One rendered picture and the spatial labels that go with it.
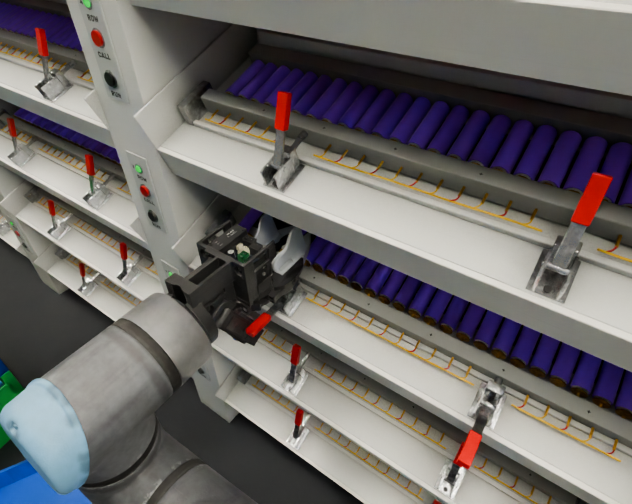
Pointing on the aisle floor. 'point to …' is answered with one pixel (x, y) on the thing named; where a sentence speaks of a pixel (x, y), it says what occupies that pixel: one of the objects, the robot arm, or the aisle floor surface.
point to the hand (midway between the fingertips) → (297, 239)
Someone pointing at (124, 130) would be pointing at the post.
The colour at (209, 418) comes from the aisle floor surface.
